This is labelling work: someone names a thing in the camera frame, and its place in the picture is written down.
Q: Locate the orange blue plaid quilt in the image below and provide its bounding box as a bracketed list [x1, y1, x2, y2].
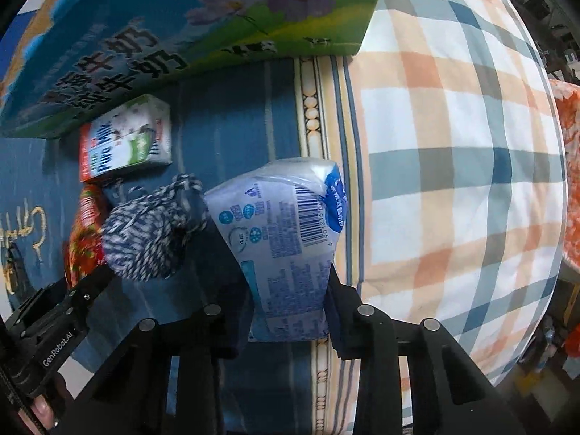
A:
[347, 0, 570, 388]

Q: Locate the large printed cardboard milk box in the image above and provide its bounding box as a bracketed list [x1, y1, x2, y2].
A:
[0, 0, 394, 140]

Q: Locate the small white green milk carton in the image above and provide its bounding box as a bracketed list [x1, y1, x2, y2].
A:
[78, 93, 174, 184]

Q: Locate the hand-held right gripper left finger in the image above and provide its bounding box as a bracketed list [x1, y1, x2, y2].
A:
[59, 267, 254, 435]

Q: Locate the person's left hand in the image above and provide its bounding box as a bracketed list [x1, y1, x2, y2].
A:
[31, 372, 69, 432]

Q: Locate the red printed snack packet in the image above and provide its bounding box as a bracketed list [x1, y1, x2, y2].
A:
[62, 183, 112, 290]

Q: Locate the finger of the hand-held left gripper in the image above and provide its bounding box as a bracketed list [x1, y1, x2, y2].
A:
[67, 263, 117, 315]

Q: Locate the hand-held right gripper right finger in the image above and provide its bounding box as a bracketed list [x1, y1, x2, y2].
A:
[324, 266, 530, 435]

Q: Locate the blue patterned bed sheet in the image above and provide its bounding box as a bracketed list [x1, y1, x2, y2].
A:
[0, 54, 377, 435]

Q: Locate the blue white tissue pack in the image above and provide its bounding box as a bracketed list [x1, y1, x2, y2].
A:
[204, 156, 351, 343]

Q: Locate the orange floral cloth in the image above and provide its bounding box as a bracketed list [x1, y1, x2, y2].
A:
[547, 78, 580, 275]

